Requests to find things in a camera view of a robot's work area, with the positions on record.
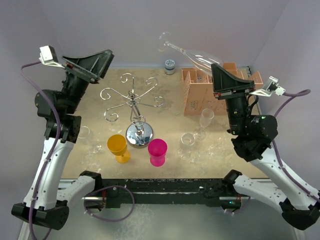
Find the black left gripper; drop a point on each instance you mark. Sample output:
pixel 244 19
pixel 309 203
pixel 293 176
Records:
pixel 89 69

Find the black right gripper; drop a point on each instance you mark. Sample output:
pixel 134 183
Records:
pixel 224 83

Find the tall clear champagne flute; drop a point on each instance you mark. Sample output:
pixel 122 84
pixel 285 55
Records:
pixel 206 118

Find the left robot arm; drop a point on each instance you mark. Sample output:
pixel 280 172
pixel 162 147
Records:
pixel 45 205

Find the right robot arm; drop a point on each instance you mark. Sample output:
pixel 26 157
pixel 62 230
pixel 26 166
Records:
pixel 296 200

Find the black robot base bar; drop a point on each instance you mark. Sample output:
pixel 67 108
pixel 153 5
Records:
pixel 211 192

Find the short clear wine glass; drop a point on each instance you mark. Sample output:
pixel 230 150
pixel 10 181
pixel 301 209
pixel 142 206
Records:
pixel 186 144

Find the chrome wine glass rack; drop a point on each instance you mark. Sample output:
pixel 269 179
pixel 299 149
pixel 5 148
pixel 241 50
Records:
pixel 139 133

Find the peach plastic organizer box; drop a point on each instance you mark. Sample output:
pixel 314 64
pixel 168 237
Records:
pixel 197 89

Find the small jar blue patterned lid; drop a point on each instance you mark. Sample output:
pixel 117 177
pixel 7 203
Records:
pixel 169 66

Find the clear glass left side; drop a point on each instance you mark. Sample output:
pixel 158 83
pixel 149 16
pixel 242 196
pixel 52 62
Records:
pixel 87 137

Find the yellow plastic goblet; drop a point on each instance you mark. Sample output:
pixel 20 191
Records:
pixel 117 145

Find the pink plastic goblet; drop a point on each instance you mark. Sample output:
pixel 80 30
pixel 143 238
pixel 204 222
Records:
pixel 157 150

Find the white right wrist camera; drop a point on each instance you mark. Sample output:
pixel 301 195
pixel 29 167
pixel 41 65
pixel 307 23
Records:
pixel 271 86

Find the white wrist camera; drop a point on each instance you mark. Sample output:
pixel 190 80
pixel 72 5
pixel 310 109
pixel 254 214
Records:
pixel 271 86
pixel 48 57

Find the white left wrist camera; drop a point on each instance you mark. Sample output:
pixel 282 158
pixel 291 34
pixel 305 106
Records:
pixel 48 57

